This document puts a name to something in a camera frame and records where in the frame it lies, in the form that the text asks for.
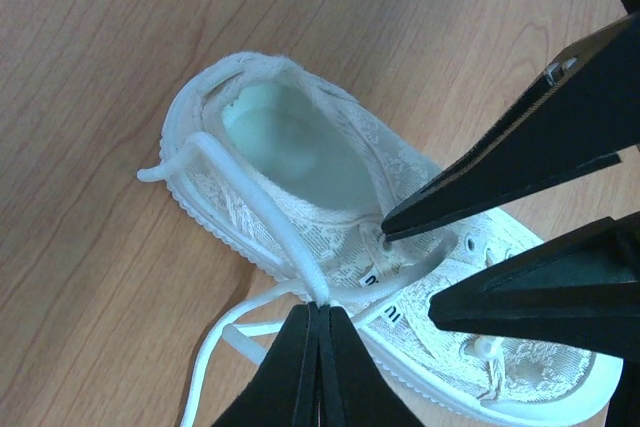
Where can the cream lace sneaker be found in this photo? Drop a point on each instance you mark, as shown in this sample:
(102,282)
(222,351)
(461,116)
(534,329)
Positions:
(290,171)

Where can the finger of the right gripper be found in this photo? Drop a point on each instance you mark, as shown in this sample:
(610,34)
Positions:
(580,289)
(571,121)

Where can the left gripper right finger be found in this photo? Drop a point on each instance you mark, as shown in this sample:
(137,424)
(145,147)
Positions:
(352,389)

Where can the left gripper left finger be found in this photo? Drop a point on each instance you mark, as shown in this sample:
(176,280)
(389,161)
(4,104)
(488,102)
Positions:
(283,392)

